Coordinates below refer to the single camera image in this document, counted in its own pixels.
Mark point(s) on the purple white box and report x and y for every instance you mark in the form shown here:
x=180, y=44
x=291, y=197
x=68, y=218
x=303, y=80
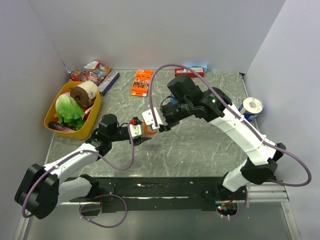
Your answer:
x=108, y=82

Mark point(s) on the orange drink bottle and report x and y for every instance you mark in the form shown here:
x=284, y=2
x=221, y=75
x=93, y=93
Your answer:
x=147, y=130

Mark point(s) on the blue flat box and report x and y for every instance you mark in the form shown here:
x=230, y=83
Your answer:
x=206, y=68

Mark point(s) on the red flat box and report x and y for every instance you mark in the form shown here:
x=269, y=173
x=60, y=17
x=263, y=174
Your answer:
x=182, y=71

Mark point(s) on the yellow plastic basket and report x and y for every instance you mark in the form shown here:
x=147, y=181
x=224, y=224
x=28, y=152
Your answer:
x=88, y=125

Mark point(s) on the aluminium rail frame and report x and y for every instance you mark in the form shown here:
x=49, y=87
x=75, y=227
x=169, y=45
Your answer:
x=265, y=193

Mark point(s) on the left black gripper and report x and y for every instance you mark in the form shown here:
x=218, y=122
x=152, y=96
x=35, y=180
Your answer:
x=139, y=140

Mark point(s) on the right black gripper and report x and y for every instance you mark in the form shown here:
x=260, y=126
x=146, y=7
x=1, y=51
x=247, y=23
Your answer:
x=170, y=123

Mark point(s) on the orange snack box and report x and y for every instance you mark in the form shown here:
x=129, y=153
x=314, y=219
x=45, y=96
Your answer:
x=141, y=82

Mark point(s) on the colourful snack bag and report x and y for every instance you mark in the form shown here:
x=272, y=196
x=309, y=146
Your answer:
x=94, y=71

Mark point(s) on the purple toy eggplant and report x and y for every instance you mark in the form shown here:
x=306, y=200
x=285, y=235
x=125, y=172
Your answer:
x=58, y=127

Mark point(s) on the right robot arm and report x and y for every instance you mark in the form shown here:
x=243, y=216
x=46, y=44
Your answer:
x=219, y=111

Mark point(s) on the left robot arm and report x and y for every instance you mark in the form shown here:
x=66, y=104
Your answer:
x=41, y=186

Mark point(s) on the green toy lettuce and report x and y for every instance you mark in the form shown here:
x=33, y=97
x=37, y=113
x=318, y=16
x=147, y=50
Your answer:
x=70, y=114

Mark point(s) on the brown paper roll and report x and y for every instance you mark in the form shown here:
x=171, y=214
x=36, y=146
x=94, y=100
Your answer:
x=85, y=94

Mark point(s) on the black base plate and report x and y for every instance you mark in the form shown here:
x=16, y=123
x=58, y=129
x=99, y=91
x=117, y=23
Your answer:
x=160, y=193

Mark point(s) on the blue Pocari bottle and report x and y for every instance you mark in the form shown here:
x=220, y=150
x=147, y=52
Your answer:
x=173, y=100

